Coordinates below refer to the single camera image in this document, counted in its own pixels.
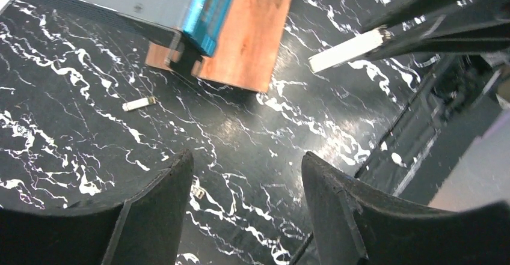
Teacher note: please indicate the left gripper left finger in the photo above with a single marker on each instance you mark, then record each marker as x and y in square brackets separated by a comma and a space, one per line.
[139, 222]

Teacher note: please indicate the wooden base board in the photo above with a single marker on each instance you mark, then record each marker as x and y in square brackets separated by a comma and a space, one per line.
[247, 48]

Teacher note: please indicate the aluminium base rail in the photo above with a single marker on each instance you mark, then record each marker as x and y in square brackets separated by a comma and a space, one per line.
[455, 104]

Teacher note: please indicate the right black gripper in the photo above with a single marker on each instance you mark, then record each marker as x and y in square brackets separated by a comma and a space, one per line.
[471, 27]

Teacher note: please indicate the silver sfp module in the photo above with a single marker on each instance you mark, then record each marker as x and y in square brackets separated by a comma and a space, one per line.
[196, 190]
[138, 104]
[349, 50]

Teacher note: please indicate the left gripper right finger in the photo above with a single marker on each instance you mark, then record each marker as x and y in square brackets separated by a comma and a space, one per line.
[354, 223]

